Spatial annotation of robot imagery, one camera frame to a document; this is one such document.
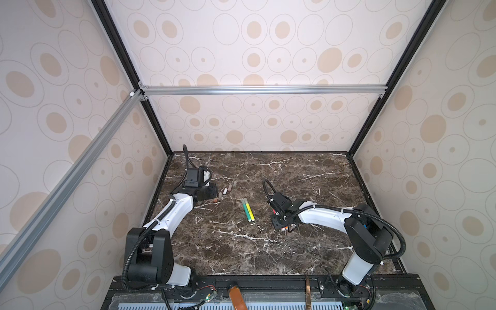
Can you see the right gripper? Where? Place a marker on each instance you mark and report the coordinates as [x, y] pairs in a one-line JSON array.
[[281, 219]]

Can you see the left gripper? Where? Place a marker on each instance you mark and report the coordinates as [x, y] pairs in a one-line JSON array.
[[213, 191]]

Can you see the yellow marker pen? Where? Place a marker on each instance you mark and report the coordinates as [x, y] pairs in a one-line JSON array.
[[248, 207]]

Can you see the green marker pen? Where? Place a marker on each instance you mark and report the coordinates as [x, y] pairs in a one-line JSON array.
[[243, 201]]

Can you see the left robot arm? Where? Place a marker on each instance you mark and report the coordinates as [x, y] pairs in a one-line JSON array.
[[149, 259]]

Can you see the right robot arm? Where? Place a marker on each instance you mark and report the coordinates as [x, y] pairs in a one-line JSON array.
[[372, 238]]

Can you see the brown thin stick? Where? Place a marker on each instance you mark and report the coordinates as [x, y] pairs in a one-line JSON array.
[[308, 293]]

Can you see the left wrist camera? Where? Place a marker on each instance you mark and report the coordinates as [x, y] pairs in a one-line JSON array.
[[197, 177]]

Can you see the orange-brown handle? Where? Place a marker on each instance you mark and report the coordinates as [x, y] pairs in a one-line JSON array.
[[236, 298]]

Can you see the horizontal aluminium rail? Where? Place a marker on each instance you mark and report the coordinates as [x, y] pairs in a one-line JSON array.
[[147, 91]]

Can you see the diagonal aluminium rail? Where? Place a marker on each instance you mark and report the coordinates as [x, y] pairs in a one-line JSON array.
[[27, 238]]

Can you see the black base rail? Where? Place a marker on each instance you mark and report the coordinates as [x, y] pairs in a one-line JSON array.
[[275, 292]]

